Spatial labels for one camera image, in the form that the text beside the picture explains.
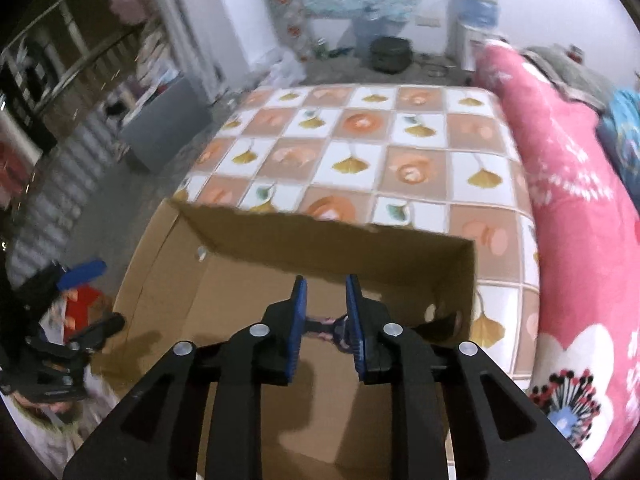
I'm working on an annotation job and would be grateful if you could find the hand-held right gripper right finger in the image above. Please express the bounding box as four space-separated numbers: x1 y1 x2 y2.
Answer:
345 274 588 480

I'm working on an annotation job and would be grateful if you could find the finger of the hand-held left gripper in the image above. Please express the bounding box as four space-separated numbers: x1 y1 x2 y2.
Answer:
20 258 108 311
25 312 126 362

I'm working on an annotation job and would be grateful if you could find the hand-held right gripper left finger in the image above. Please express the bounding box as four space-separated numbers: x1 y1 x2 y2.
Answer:
62 275 308 480

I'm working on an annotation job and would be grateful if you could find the dark purple smart watch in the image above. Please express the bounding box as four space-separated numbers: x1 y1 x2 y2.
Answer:
302 311 463 356

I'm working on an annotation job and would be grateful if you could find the cardboard box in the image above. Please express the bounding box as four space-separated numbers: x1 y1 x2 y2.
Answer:
87 199 478 480

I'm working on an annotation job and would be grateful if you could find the red paper bag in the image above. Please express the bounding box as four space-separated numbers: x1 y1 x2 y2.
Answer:
65 285 103 332

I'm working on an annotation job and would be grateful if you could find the ginkgo-leaf checked tablecloth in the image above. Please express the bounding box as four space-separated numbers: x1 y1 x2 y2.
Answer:
172 84 543 392

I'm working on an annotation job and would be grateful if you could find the grey metal box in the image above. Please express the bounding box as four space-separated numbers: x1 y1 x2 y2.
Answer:
120 77 213 173

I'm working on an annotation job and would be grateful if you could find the metal railing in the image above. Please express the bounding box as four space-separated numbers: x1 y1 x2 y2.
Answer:
0 0 166 161

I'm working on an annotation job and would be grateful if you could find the pile of cloth bags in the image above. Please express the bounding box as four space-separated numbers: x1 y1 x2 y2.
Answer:
134 25 177 106

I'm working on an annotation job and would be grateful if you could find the pink floral blanket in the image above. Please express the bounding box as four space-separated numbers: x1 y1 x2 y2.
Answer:
472 42 640 478

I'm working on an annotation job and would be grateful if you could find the white plastic bag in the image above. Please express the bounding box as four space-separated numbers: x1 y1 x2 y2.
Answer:
262 52 307 88

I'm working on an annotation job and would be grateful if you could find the black pot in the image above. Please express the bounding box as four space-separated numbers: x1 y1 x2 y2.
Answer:
370 36 413 73

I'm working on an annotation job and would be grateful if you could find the pink hanging garment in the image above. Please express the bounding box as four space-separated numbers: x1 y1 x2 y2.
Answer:
110 0 147 27

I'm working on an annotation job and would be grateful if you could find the white water dispenser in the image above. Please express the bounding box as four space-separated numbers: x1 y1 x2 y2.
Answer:
447 22 496 71

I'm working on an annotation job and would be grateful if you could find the hanging checked floral cloth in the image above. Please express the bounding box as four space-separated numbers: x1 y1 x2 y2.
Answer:
272 0 321 61

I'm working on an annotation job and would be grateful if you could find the grey blanket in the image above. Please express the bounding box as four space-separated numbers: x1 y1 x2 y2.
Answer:
522 45 613 111

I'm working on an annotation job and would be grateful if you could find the blue printed blanket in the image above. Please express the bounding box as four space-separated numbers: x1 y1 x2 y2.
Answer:
597 89 640 186

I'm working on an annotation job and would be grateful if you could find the blue water bottle on dispenser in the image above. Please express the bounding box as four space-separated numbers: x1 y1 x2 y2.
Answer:
457 0 501 28

